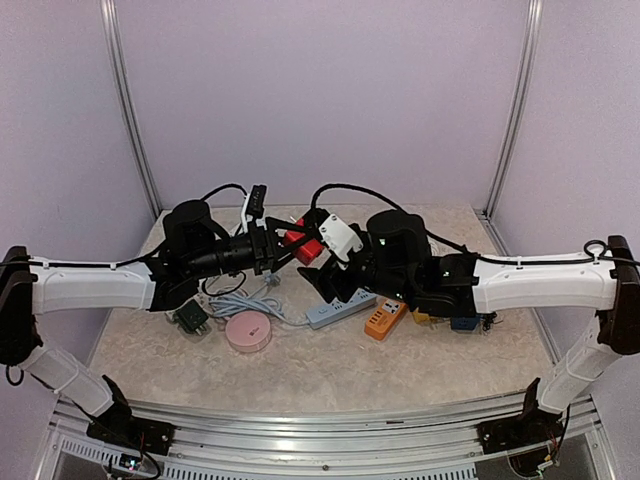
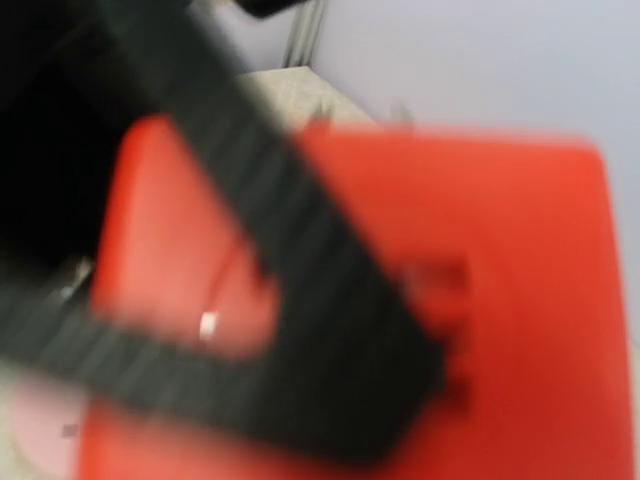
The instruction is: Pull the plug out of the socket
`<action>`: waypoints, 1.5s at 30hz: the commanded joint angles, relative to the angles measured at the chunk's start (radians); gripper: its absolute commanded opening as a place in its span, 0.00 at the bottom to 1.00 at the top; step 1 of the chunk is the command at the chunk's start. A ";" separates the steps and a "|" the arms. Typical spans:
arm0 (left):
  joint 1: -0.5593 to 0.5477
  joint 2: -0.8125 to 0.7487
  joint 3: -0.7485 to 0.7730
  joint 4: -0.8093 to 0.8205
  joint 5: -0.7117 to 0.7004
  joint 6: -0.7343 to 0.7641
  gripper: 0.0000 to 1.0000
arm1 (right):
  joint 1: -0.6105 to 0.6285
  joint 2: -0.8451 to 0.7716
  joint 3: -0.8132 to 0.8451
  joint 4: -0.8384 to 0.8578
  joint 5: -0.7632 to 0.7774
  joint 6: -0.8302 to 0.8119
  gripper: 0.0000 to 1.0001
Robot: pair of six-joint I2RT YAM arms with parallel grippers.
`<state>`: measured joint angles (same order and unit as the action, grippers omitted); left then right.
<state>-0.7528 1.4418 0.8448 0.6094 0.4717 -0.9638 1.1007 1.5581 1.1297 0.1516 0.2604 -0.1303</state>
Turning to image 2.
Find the left aluminium frame post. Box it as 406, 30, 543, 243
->
282, 0, 327, 68

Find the round pink power socket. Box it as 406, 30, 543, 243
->
9, 377, 88, 479

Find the red cube socket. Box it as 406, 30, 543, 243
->
76, 116, 634, 479

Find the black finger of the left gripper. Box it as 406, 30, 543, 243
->
1, 1, 445, 465

